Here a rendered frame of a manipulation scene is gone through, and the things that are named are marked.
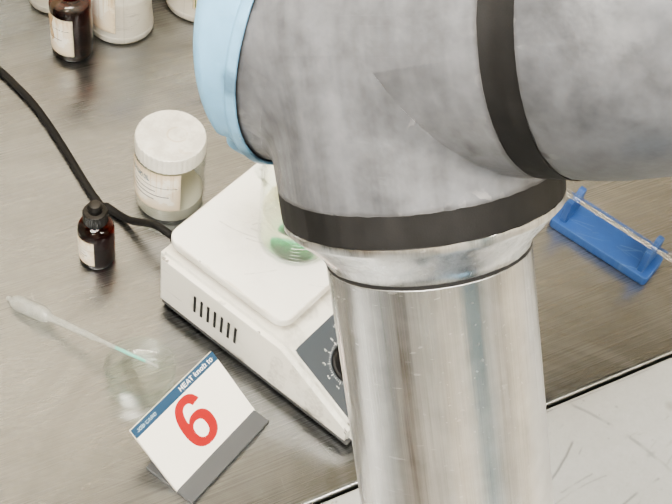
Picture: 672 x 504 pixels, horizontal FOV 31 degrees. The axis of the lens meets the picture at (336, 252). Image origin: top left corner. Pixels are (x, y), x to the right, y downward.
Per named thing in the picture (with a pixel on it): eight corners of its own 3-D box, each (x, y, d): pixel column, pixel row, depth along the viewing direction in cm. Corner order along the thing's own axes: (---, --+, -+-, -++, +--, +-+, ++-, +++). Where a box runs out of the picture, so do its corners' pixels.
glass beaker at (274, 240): (326, 204, 98) (339, 130, 91) (344, 268, 94) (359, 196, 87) (239, 212, 96) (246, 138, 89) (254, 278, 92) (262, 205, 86)
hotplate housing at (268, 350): (445, 348, 101) (465, 291, 94) (346, 453, 94) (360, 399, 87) (242, 201, 108) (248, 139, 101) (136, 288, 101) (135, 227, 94)
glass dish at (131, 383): (117, 343, 97) (116, 327, 96) (184, 360, 97) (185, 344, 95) (94, 401, 94) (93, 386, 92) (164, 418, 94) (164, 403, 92)
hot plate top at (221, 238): (382, 241, 97) (384, 234, 96) (283, 333, 90) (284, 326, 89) (267, 160, 100) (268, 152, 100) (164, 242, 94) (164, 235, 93)
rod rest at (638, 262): (661, 264, 109) (674, 239, 106) (642, 287, 107) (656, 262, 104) (566, 204, 112) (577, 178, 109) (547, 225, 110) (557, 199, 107)
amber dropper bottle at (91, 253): (111, 239, 103) (109, 185, 98) (119, 267, 102) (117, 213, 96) (75, 246, 103) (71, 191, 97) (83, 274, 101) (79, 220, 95)
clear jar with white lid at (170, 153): (159, 162, 109) (160, 98, 103) (217, 191, 108) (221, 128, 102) (120, 204, 106) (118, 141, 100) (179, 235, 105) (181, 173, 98)
